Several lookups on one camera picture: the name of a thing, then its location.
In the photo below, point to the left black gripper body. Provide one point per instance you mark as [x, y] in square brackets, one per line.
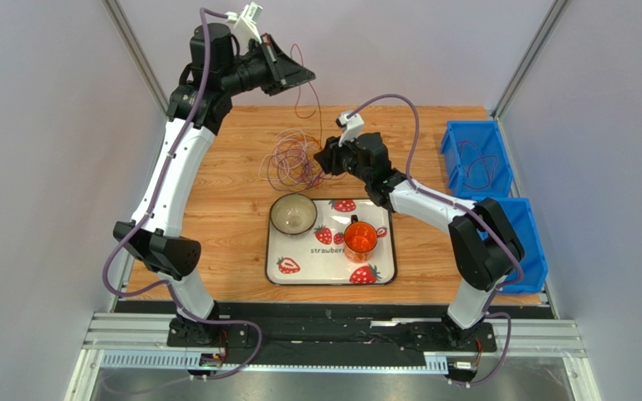
[260, 68]

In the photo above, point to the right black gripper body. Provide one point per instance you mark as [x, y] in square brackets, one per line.
[334, 159]

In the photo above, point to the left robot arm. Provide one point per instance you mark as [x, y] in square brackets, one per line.
[222, 66]

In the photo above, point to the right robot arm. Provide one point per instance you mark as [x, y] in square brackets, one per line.
[486, 247]

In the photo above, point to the beige ceramic bowl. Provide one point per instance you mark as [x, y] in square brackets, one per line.
[293, 214]

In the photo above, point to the orange transparent mug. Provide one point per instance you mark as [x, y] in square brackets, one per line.
[360, 240]

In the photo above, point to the white strawberry tray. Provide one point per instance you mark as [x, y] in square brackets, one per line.
[316, 257]

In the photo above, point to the far blue plastic bin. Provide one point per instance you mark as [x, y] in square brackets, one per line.
[476, 159]

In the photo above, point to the blue plastic bin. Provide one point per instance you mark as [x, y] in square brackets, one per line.
[476, 159]
[534, 265]

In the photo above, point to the near blue plastic bin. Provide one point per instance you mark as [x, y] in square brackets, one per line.
[534, 265]

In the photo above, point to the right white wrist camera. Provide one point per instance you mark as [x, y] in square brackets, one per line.
[351, 124]

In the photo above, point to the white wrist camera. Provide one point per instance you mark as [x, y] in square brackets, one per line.
[244, 24]
[351, 124]

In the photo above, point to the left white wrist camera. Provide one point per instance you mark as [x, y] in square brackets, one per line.
[244, 24]

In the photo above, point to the aluminium frame rail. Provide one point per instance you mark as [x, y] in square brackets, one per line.
[129, 340]

